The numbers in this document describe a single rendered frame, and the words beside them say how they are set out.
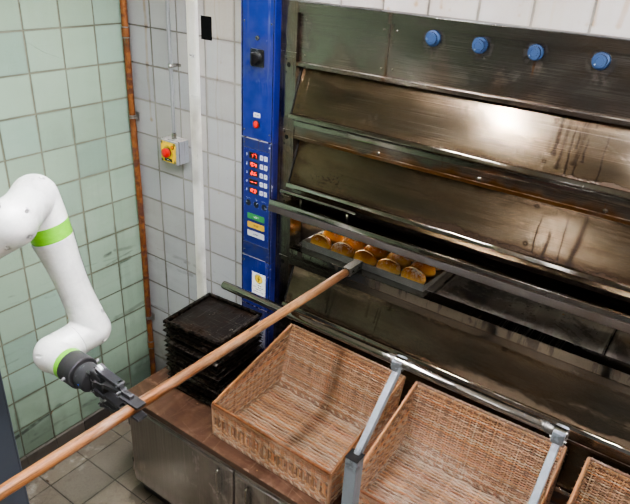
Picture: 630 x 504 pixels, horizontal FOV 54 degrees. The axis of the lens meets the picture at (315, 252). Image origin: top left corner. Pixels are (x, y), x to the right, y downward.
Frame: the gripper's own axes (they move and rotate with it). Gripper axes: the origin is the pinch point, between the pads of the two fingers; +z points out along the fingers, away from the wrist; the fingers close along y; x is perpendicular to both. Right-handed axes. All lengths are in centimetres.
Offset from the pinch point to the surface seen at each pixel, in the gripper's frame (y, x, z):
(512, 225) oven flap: -34, -102, 55
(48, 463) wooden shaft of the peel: -0.8, 24.6, 1.5
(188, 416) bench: 62, -53, -39
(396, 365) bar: 3, -64, 41
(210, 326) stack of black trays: 30, -70, -44
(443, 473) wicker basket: 61, -90, 53
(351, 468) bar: 27, -42, 42
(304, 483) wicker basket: 57, -52, 19
